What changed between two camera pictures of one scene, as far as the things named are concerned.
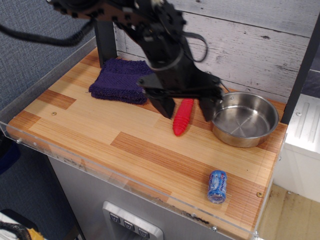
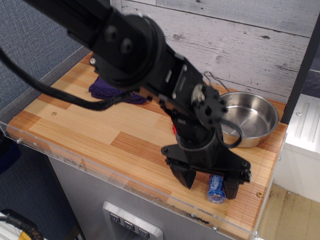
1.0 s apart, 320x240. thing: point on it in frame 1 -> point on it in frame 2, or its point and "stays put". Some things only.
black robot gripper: [182, 80] -> [203, 151]
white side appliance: [298, 166] stays put
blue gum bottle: [217, 185] stays put
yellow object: [35, 235] -> [24, 236]
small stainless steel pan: [242, 118] stays put
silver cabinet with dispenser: [104, 210] stays put
